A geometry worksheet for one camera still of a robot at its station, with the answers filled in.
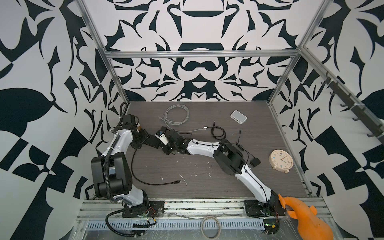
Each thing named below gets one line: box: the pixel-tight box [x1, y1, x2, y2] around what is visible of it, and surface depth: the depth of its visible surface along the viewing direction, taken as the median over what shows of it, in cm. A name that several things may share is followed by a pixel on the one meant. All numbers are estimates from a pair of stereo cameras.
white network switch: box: [230, 110, 248, 125], surface depth 111 cm
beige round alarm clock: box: [268, 149, 294, 174], surface depth 90 cm
